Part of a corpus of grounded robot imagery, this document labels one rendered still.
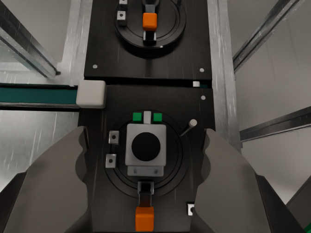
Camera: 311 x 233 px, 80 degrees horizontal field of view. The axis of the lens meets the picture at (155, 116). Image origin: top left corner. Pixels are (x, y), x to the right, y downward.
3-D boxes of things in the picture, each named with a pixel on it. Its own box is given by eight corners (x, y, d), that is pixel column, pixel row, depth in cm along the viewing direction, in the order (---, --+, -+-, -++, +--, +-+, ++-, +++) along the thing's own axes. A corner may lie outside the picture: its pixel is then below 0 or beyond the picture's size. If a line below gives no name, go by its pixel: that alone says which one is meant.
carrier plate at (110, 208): (218, 228, 31) (223, 233, 29) (69, 228, 30) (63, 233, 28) (209, 91, 37) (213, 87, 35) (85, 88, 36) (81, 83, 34)
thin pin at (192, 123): (183, 136, 30) (197, 125, 22) (178, 136, 30) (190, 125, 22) (183, 131, 30) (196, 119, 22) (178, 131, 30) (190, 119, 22)
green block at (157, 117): (159, 128, 30) (162, 121, 25) (152, 128, 30) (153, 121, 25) (159, 120, 31) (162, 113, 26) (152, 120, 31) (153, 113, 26)
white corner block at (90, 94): (107, 111, 35) (102, 105, 31) (83, 111, 35) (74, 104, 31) (109, 88, 36) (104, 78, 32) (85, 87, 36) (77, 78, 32)
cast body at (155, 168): (162, 175, 25) (167, 179, 18) (129, 174, 25) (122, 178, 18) (162, 115, 27) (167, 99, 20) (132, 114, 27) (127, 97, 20)
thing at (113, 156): (117, 168, 29) (115, 168, 27) (107, 167, 29) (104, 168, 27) (117, 154, 29) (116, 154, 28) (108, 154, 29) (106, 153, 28)
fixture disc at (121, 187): (189, 198, 30) (192, 200, 28) (101, 197, 29) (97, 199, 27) (187, 113, 33) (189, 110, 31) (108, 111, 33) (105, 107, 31)
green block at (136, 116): (142, 127, 30) (141, 120, 25) (134, 127, 30) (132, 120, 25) (142, 120, 31) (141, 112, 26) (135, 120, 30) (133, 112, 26)
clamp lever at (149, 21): (155, 41, 34) (157, 27, 26) (144, 41, 33) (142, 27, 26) (155, 20, 33) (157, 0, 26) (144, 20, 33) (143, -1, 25)
